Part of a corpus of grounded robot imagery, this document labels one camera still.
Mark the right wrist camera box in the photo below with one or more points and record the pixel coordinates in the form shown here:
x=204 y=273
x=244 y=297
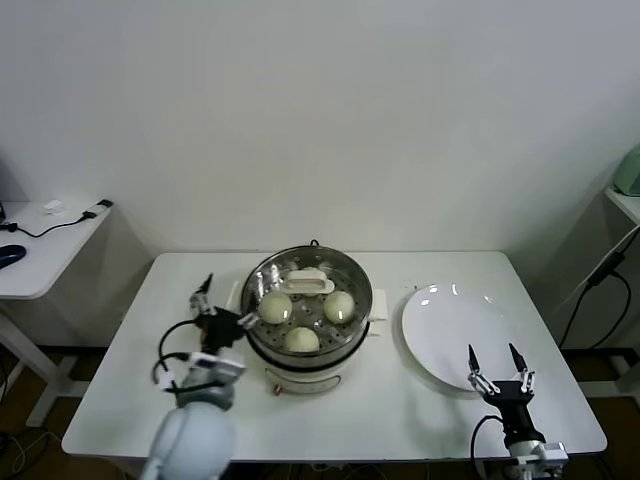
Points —
x=547 y=452

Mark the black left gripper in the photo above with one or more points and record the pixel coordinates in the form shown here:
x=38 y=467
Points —
x=220 y=330

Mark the small white desk object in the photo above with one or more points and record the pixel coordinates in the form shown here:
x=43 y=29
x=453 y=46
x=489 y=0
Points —
x=54 y=206

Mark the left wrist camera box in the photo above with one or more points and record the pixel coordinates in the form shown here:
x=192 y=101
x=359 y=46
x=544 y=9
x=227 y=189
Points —
x=217 y=365

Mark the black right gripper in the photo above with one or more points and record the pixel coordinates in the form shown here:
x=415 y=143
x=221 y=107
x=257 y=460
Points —
x=510 y=400

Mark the white wall shelf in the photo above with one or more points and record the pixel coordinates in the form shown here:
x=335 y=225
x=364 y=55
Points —
x=50 y=260

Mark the white side table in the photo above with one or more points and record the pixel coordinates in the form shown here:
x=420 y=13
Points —
x=625 y=202

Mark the stainless steel steamer basket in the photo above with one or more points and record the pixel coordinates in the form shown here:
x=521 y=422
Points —
x=300 y=358

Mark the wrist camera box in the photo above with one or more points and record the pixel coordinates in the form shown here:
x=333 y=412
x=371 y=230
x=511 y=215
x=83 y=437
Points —
x=217 y=365
x=547 y=452

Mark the white steamed baozi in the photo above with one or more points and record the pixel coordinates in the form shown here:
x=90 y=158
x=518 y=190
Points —
x=301 y=341
x=310 y=270
x=340 y=306
x=275 y=307

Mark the pale green appliance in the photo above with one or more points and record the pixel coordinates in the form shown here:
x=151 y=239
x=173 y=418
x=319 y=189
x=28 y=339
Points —
x=630 y=175

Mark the white electric cooker base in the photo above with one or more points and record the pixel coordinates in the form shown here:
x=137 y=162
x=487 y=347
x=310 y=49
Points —
x=300 y=382

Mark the white round plate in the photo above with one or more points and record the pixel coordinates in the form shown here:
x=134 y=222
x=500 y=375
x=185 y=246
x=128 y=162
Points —
x=450 y=330

